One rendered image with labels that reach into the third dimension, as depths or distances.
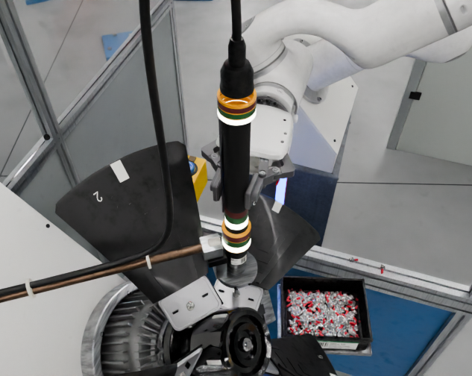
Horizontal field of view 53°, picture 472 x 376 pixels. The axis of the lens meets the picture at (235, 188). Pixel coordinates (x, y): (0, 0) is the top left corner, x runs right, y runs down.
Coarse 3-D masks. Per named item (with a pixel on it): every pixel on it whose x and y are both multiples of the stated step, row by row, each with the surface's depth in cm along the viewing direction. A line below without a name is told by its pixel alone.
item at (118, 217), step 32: (128, 160) 75; (128, 192) 75; (160, 192) 76; (192, 192) 78; (96, 224) 74; (128, 224) 75; (160, 224) 75; (192, 224) 77; (192, 256) 77; (160, 288) 76
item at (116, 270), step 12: (168, 252) 70; (180, 252) 70; (192, 252) 71; (132, 264) 69; (144, 264) 69; (84, 276) 68; (96, 276) 68; (36, 288) 66; (48, 288) 67; (0, 300) 65
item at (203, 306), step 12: (204, 276) 77; (192, 288) 78; (204, 288) 78; (168, 300) 78; (180, 300) 78; (192, 300) 78; (204, 300) 78; (216, 300) 78; (168, 312) 78; (180, 312) 78; (192, 312) 78; (204, 312) 78; (180, 324) 78; (192, 324) 78
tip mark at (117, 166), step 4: (120, 160) 75; (112, 164) 74; (116, 164) 74; (120, 164) 75; (112, 168) 74; (116, 168) 74; (120, 168) 74; (124, 168) 75; (116, 172) 74; (120, 172) 74; (124, 172) 75; (120, 176) 74; (124, 176) 75; (128, 176) 75; (120, 180) 74; (124, 180) 75
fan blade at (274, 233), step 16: (256, 208) 101; (288, 208) 104; (256, 224) 98; (272, 224) 99; (288, 224) 100; (304, 224) 103; (256, 240) 95; (272, 240) 95; (288, 240) 97; (304, 240) 99; (256, 256) 92; (272, 256) 93; (288, 256) 94; (272, 272) 90
